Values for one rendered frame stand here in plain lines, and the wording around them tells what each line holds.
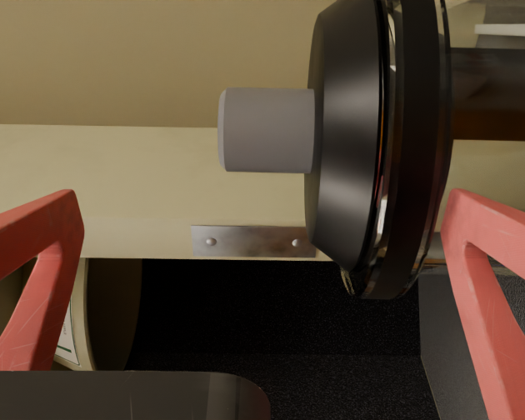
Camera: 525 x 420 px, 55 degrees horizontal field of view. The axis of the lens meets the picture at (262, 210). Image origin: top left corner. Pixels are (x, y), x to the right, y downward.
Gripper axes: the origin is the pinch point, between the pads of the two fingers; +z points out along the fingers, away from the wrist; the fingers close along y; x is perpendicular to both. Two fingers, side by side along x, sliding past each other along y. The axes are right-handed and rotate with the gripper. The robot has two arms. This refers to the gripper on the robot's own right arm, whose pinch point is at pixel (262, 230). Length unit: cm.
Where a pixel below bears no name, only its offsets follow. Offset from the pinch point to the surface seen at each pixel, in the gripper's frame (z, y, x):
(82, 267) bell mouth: 16.4, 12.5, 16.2
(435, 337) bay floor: 24.1, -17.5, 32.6
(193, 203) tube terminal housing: 13.7, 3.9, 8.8
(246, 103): 4.9, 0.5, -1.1
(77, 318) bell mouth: 14.4, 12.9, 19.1
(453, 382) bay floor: 18.5, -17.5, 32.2
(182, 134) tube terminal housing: 22.1, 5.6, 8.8
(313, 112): 4.7, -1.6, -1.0
